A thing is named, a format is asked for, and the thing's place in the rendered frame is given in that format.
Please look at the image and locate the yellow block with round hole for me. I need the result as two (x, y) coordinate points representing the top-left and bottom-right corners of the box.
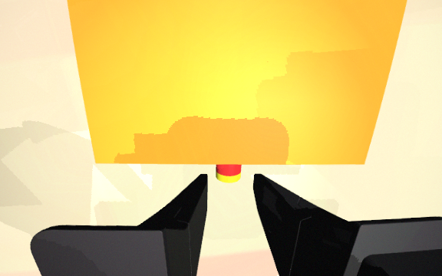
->
(68, 0), (407, 165)

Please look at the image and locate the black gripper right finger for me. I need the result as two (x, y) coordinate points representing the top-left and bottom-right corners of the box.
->
(253, 173), (442, 276)

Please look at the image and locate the red cylinder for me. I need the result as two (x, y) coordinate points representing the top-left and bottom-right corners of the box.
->
(216, 164), (242, 183)

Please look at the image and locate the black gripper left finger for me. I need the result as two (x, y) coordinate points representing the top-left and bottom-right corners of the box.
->
(30, 174), (208, 276)

